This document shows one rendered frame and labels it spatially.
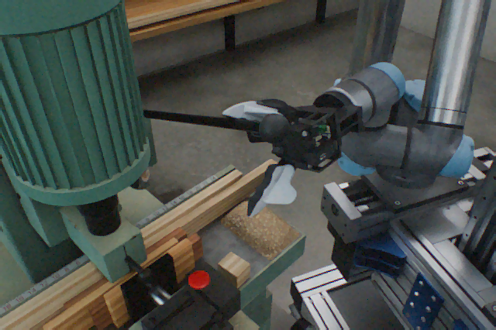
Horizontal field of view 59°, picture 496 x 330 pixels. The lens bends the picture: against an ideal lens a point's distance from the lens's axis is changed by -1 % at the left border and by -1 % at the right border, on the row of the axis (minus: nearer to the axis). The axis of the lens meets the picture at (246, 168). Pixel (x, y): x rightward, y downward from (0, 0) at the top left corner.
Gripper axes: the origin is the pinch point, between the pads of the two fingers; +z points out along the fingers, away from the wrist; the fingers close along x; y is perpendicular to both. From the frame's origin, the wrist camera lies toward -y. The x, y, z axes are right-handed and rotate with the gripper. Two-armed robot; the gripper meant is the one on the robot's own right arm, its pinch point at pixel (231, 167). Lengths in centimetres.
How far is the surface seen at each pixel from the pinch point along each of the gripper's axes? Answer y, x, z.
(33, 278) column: -43, 23, 22
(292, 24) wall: -228, 40, -268
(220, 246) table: -16.8, 23.2, -5.3
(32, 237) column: -40.0, 14.0, 19.3
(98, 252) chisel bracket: -16.2, 10.1, 15.7
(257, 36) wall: -235, 40, -229
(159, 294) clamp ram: -10.8, 18.9, 11.2
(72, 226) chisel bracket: -23.8, 8.0, 15.7
